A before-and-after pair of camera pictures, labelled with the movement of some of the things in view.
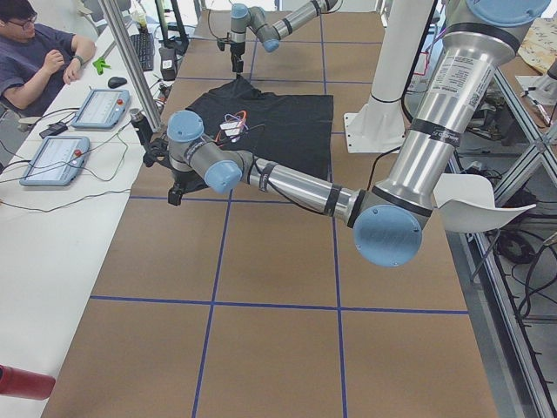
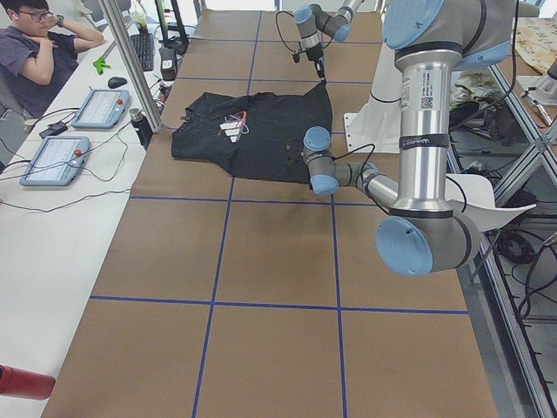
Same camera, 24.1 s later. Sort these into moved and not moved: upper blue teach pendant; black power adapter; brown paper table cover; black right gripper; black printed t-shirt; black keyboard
Moved: black printed t-shirt; black right gripper
Not moved: black keyboard; brown paper table cover; upper blue teach pendant; black power adapter
